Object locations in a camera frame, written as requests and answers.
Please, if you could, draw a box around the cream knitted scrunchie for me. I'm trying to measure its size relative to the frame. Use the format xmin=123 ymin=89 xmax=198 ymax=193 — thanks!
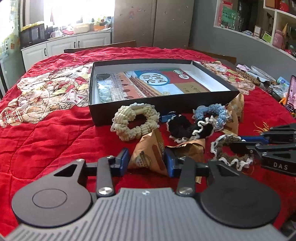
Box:
xmin=110 ymin=103 xmax=160 ymax=142

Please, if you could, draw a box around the brown white-trimmed scrunchie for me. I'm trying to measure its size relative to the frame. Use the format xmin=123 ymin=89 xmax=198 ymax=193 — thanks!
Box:
xmin=210 ymin=134 xmax=253 ymax=171

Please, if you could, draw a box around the black shallow cardboard box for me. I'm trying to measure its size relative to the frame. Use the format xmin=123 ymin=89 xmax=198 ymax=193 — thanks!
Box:
xmin=88 ymin=59 xmax=239 ymax=126

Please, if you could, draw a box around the colourful printed box liner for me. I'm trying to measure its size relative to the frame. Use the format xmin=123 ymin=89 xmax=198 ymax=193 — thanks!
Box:
xmin=95 ymin=68 xmax=209 ymax=103

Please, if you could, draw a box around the light blue knitted scrunchie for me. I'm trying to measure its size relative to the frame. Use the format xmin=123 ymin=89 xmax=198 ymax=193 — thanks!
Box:
xmin=192 ymin=104 xmax=231 ymax=131

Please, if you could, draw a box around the blue binder clip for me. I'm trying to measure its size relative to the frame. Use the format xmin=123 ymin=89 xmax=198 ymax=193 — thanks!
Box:
xmin=159 ymin=111 xmax=176 ymax=123

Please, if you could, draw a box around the red quilted teddy blanket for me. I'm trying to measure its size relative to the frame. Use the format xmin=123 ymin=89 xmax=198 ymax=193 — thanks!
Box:
xmin=1 ymin=47 xmax=295 ymax=236

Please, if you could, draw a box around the white wall shelf unit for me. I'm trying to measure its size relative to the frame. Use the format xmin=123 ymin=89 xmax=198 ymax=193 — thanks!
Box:
xmin=214 ymin=1 xmax=295 ymax=60

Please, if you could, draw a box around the white kitchen cabinet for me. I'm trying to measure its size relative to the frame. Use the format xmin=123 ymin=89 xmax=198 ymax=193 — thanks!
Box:
xmin=21 ymin=29 xmax=111 ymax=70

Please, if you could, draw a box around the smartphone with pink screen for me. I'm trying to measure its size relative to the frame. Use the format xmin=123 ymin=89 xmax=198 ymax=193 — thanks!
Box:
xmin=287 ymin=75 xmax=296 ymax=111

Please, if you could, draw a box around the black microwave oven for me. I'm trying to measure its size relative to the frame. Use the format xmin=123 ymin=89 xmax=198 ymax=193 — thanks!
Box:
xmin=19 ymin=23 xmax=46 ymax=48

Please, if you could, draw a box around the black white-trimmed scrunchie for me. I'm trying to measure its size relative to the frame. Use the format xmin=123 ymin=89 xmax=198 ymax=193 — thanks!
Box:
xmin=166 ymin=114 xmax=217 ymax=144

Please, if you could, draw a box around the white plate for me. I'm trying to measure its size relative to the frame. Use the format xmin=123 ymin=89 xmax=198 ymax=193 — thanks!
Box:
xmin=251 ymin=65 xmax=276 ymax=81

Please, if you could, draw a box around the brown paper pyramid packet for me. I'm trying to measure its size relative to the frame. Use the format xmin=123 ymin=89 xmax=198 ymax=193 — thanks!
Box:
xmin=128 ymin=128 xmax=168 ymax=176

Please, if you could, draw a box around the stainless steel refrigerator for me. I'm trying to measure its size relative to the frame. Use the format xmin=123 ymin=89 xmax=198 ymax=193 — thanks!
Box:
xmin=112 ymin=0 xmax=194 ymax=49

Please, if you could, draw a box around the brown beaded trivet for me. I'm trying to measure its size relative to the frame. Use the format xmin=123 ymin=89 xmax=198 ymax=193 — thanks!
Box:
xmin=236 ymin=69 xmax=261 ymax=86

